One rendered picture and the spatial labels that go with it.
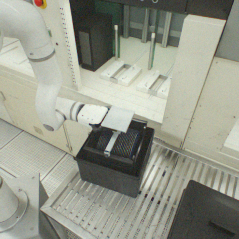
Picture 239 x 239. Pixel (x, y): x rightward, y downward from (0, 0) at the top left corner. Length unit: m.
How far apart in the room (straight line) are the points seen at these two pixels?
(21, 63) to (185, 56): 1.28
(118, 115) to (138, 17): 1.25
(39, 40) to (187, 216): 0.77
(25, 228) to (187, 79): 0.86
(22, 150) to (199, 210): 1.77
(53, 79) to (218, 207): 0.76
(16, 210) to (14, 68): 1.04
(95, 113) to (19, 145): 1.57
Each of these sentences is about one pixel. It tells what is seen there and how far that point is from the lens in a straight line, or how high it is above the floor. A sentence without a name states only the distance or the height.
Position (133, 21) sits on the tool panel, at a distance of 1.95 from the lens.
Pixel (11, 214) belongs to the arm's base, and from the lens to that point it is 1.01.
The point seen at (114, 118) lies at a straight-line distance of 0.79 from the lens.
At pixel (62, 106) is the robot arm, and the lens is 0.86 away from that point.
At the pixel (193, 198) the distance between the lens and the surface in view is 0.90.
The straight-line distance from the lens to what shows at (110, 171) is 0.84.
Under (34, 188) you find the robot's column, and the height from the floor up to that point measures 0.76.
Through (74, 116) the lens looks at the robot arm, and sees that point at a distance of 0.84.
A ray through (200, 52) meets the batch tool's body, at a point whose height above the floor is 1.31.
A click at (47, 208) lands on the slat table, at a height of 0.76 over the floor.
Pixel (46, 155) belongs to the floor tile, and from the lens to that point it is 2.13.
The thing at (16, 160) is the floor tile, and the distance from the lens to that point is 2.20.
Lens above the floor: 1.64
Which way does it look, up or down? 44 degrees down
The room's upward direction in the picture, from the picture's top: straight up
